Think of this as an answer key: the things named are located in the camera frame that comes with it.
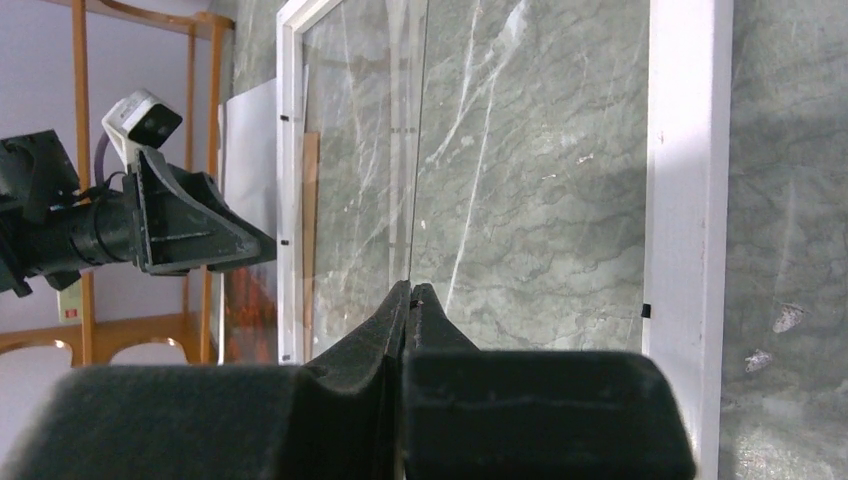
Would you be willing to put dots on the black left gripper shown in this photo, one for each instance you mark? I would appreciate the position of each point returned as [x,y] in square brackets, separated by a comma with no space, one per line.
[47,231]

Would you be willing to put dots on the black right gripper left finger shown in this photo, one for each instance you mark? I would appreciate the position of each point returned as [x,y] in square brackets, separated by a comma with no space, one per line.
[331,418]

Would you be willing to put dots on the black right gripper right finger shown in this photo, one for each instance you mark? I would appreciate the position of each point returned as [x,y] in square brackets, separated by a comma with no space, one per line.
[532,414]

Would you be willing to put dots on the brown frame backing board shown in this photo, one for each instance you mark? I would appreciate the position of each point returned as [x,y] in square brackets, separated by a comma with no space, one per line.
[311,159]

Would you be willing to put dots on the clear acrylic sheet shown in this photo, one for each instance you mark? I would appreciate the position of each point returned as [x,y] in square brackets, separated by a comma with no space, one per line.
[365,65]

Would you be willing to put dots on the white picture frame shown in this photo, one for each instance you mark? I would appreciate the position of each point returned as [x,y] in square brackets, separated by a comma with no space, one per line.
[688,131]

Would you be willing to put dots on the white red small box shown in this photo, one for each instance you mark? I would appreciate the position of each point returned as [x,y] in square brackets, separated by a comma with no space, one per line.
[70,304]

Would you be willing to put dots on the orange wooden rack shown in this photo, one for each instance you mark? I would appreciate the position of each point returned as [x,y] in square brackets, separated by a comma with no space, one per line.
[154,194]

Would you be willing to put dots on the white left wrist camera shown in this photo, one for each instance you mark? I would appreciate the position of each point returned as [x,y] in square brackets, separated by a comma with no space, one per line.
[140,119]

